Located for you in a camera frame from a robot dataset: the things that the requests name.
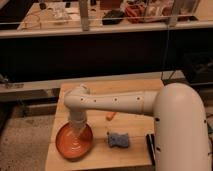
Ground orange ceramic bowl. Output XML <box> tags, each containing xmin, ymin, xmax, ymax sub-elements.
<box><xmin>55</xmin><ymin>123</ymin><xmax>93</xmax><ymax>160</ymax></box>

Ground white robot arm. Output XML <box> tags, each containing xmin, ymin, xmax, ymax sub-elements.
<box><xmin>64</xmin><ymin>83</ymin><xmax>212</xmax><ymax>171</ymax></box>

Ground orange carrot toy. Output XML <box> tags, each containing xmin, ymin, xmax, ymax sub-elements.
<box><xmin>106</xmin><ymin>112</ymin><xmax>116</xmax><ymax>121</ymax></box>

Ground black white striped eraser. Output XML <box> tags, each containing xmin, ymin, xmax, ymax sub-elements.
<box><xmin>146</xmin><ymin>134</ymin><xmax>155</xmax><ymax>165</ymax></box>

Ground black bag on bench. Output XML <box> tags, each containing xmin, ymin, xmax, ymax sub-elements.
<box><xmin>102</xmin><ymin>10</ymin><xmax>124</xmax><ymax>25</ymax></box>

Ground orange red cluttered items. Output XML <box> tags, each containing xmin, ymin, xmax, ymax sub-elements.
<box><xmin>125</xmin><ymin>3</ymin><xmax>145</xmax><ymax>23</ymax></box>

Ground metal frame post left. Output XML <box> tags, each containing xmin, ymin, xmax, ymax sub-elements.
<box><xmin>79</xmin><ymin>0</ymin><xmax>89</xmax><ymax>31</ymax></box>

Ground metal frame post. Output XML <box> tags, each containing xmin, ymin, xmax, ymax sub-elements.
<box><xmin>167</xmin><ymin>0</ymin><xmax>183</xmax><ymax>27</ymax></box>
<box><xmin>79</xmin><ymin>0</ymin><xmax>89</xmax><ymax>31</ymax></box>

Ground metal frame post right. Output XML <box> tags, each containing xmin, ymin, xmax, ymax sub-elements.
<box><xmin>167</xmin><ymin>0</ymin><xmax>183</xmax><ymax>27</ymax></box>

